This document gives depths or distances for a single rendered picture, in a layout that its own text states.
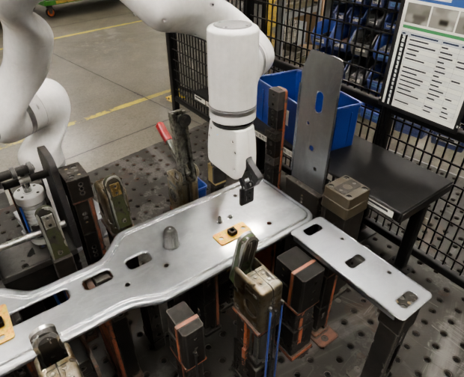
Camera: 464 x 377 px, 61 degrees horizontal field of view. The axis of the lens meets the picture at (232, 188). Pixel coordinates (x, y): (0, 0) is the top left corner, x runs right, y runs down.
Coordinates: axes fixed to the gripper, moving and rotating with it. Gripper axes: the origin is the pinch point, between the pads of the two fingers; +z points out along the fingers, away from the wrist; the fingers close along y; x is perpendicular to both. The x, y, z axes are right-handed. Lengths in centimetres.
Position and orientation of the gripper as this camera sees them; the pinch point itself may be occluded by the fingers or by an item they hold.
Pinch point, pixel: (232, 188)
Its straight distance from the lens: 80.3
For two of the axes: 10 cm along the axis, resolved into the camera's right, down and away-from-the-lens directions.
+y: 5.9, 4.7, -6.6
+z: 0.0, 8.1, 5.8
